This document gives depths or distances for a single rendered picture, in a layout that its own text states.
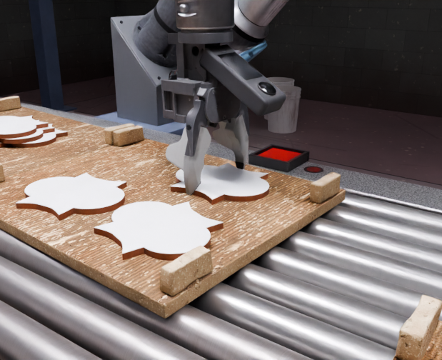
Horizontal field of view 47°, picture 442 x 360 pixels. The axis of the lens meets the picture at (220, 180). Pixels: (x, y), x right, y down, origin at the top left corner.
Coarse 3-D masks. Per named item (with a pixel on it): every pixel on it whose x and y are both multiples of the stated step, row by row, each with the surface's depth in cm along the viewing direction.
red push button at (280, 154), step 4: (272, 148) 90; (264, 152) 88; (268, 152) 88; (272, 152) 88; (276, 152) 88; (280, 152) 88; (284, 152) 88; (288, 152) 88; (292, 152) 88; (296, 152) 88; (268, 156) 86; (272, 156) 86; (276, 156) 86; (280, 156) 86; (284, 156) 86; (288, 156) 86; (292, 156) 86; (284, 160) 84; (288, 160) 84
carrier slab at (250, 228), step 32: (64, 160) 82; (96, 160) 82; (128, 160) 82; (160, 160) 82; (224, 160) 82; (0, 192) 69; (128, 192) 69; (160, 192) 69; (288, 192) 69; (0, 224) 62; (32, 224) 60; (64, 224) 60; (96, 224) 60; (224, 224) 60; (256, 224) 60; (288, 224) 60; (64, 256) 54; (96, 256) 53; (224, 256) 53; (256, 256) 55; (128, 288) 48; (192, 288) 47
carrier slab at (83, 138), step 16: (0, 112) 113; (16, 112) 113; (32, 112) 113; (64, 128) 100; (80, 128) 100; (96, 128) 100; (64, 144) 90; (80, 144) 90; (96, 144) 90; (112, 144) 90; (0, 160) 82; (16, 160) 82; (32, 160) 82; (48, 160) 82
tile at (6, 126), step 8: (0, 120) 95; (8, 120) 95; (16, 120) 95; (24, 120) 95; (32, 120) 95; (0, 128) 90; (8, 128) 90; (16, 128) 90; (24, 128) 90; (32, 128) 90; (40, 128) 93; (0, 136) 87; (8, 136) 87; (16, 136) 87
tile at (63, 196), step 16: (64, 176) 72; (80, 176) 72; (32, 192) 67; (48, 192) 67; (64, 192) 67; (80, 192) 67; (96, 192) 67; (112, 192) 67; (16, 208) 64; (32, 208) 64; (48, 208) 62; (64, 208) 62; (80, 208) 62; (96, 208) 62; (112, 208) 63
